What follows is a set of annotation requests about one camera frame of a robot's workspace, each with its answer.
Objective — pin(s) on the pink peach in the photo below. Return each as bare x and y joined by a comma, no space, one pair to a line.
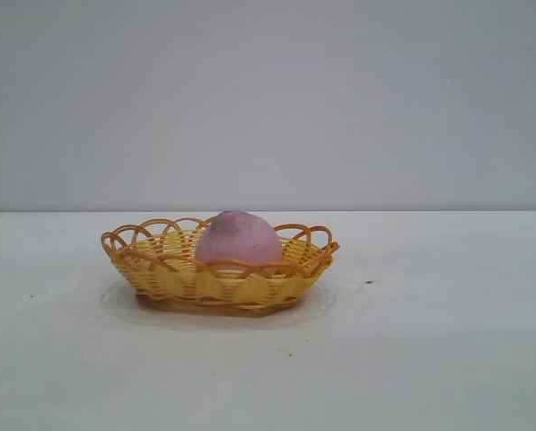
238,244

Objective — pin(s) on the yellow woven basket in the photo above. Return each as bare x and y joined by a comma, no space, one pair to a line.
213,287

